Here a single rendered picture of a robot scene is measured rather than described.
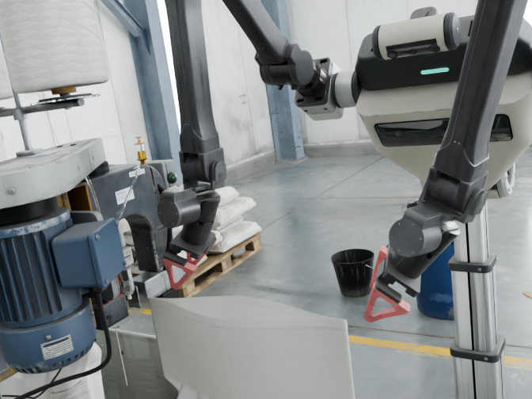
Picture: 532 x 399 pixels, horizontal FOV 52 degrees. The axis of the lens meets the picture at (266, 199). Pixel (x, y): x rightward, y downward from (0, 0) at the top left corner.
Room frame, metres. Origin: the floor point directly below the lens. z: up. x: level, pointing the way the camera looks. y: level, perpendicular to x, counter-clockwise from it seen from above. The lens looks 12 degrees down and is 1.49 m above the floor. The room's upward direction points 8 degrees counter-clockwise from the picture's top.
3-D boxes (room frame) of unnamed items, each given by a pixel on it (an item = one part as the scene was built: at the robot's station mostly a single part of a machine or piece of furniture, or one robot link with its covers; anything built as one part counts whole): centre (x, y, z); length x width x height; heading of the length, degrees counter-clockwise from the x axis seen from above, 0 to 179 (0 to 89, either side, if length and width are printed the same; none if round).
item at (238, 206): (4.63, 0.42, 0.44); 0.68 x 0.44 x 0.15; 148
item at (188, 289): (4.47, 0.75, 0.07); 1.20 x 0.82 x 0.14; 150
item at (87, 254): (0.86, 0.30, 1.25); 0.10 x 0.08 x 0.12; 173
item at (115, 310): (1.16, 0.40, 1.04); 0.08 x 0.06 x 0.05; 148
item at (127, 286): (1.14, 0.33, 1.11); 0.03 x 0.03 x 0.06
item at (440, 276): (3.07, -1.03, 0.32); 0.51 x 0.48 x 0.65; 148
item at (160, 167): (1.39, 0.26, 1.29); 0.08 x 0.05 x 0.09; 58
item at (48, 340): (0.87, 0.40, 1.21); 0.15 x 0.15 x 0.25
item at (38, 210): (0.87, 0.40, 1.35); 0.12 x 0.12 x 0.04
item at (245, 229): (4.63, 0.41, 0.20); 0.67 x 0.43 x 0.15; 148
